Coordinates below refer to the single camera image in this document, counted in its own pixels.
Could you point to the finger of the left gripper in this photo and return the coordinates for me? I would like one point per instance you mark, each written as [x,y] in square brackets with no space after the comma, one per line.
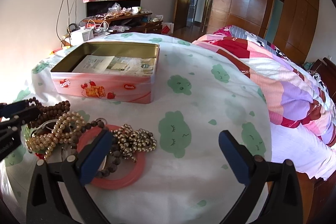
[14,107]
[15,119]

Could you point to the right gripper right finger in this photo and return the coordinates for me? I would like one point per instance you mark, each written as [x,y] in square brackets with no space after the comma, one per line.
[284,201]

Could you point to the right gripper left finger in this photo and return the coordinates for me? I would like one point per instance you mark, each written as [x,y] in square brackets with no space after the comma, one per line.
[46,204]

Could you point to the pink bangle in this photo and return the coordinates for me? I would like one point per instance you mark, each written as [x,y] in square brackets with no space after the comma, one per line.
[126,176]

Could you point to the pink patchwork quilt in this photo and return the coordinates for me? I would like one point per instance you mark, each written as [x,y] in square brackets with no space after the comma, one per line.
[301,112]

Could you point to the paper leaflet in tin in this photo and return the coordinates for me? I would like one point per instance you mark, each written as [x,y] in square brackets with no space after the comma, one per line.
[116,65]

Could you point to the white box appliance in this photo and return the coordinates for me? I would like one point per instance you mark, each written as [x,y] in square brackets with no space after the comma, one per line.
[80,36]

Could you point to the pink biscuit tin box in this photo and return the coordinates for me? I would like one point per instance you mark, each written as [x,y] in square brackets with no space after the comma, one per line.
[123,88]

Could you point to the white cloud-print bedsheet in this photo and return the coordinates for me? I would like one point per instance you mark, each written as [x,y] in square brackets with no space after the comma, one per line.
[197,94]

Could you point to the black television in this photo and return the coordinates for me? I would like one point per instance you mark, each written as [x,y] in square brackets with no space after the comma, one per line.
[95,8]

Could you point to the wooden tv cabinet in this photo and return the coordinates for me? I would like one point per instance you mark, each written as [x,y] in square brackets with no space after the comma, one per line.
[141,23]

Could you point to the white mug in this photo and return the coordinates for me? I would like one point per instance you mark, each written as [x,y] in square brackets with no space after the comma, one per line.
[135,10]

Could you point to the brown wooden wardrobe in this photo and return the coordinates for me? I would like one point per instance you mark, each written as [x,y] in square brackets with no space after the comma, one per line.
[288,24]

